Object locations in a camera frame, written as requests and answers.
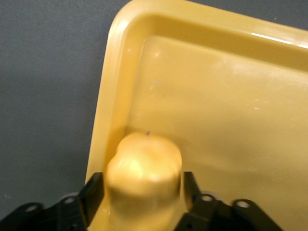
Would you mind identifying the yellow potato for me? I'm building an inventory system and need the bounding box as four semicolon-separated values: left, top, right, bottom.
103;131;183;231

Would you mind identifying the yellow plastic tray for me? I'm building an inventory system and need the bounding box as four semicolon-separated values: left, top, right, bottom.
85;0;308;231

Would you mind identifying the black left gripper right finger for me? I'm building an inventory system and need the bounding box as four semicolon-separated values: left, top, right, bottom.
173;171;308;231

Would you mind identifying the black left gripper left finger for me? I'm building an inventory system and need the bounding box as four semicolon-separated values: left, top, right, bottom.
0;171;107;231

